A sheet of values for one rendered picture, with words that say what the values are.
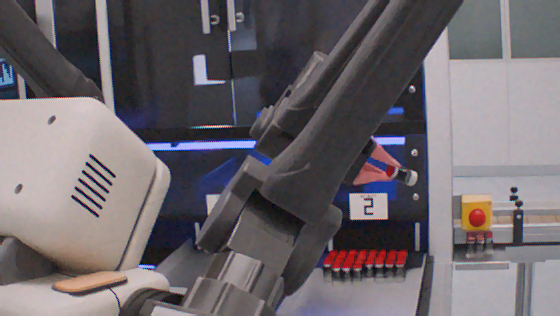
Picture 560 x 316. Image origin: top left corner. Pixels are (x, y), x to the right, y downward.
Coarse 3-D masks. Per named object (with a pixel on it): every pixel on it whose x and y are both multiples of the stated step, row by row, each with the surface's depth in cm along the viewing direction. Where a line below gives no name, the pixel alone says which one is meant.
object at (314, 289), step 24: (312, 288) 145; (336, 288) 144; (360, 288) 142; (384, 288) 141; (408, 288) 140; (288, 312) 133; (312, 312) 132; (336, 312) 131; (360, 312) 130; (384, 312) 129; (408, 312) 128
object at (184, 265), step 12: (180, 252) 168; (192, 252) 174; (204, 252) 173; (168, 264) 160; (180, 264) 165; (192, 264) 165; (204, 264) 164; (168, 276) 157; (180, 276) 157; (192, 276) 156; (180, 288) 141
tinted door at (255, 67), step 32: (256, 0) 152; (288, 0) 150; (320, 0) 148; (352, 0) 146; (256, 32) 153; (288, 32) 151; (320, 32) 150; (256, 64) 155; (288, 64) 153; (256, 96) 156
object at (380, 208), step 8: (352, 200) 155; (360, 200) 154; (376, 200) 153; (384, 200) 153; (352, 208) 155; (360, 208) 155; (368, 208) 154; (376, 208) 154; (384, 208) 153; (352, 216) 155; (360, 216) 155; (368, 216) 155; (376, 216) 154; (384, 216) 154
